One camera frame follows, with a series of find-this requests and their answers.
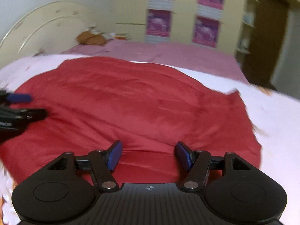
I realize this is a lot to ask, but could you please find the red quilted down jacket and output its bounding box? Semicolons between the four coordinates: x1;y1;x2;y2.
1;57;261;183

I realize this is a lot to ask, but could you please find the brown wooden door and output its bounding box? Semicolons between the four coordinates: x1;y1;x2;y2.
242;0;289;89

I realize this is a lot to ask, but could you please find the cream curved headboard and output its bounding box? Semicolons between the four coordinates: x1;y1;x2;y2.
1;1;97;68

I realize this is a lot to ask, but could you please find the orange patterned pillow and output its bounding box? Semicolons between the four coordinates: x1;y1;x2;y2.
76;27;130;46

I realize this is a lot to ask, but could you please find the pink checked bed sheet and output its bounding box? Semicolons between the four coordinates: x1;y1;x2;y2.
63;40;248;84

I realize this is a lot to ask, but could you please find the lower left purple poster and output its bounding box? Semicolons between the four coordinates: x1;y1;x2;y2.
145;9;172;43

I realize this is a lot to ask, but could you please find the cream wardrobe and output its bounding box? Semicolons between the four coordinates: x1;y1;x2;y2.
114;0;246;54

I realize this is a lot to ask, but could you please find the cream corner shelf unit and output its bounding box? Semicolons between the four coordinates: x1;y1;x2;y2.
235;0;259;62

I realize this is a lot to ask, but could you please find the lower right purple poster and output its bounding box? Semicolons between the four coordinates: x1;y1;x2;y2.
192;16;220;48

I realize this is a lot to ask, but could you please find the upper right purple poster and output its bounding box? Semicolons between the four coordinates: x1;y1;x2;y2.
196;0;225;20

